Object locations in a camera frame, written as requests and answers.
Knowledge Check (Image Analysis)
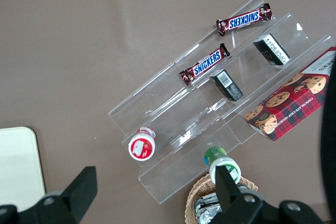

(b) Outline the green yoghurt cup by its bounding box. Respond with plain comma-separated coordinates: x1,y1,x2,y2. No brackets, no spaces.
204,146,242,185

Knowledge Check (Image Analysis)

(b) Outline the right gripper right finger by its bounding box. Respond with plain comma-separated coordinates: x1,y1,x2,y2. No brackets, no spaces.
209,165,266,224

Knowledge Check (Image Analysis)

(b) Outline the Snickers chocolate bar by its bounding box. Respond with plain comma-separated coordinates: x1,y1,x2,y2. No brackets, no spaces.
179,42,231,86
216,3,272,37

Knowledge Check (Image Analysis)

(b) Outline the red tartan cookie box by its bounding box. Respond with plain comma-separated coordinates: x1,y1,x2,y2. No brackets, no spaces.
243,46,336,142

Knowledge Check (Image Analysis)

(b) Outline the red yoghurt cup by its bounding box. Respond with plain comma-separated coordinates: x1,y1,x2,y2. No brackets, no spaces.
128,126,158,162

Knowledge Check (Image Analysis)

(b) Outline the cream plastic tray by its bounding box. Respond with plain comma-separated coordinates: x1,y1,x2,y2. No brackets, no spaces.
0,126,47,213

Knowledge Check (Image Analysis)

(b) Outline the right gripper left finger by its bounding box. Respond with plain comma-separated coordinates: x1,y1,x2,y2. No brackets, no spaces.
34,166,98,224

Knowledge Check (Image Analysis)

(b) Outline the clear acrylic stepped shelf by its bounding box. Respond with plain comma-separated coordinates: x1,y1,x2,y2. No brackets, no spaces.
107,0,336,205

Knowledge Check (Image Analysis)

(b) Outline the oval light wicker basket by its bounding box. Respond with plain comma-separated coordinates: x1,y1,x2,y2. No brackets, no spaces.
185,173,259,224

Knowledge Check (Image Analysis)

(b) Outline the small black box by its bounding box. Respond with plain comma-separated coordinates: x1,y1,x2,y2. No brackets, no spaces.
253,33,292,66
209,69,244,102

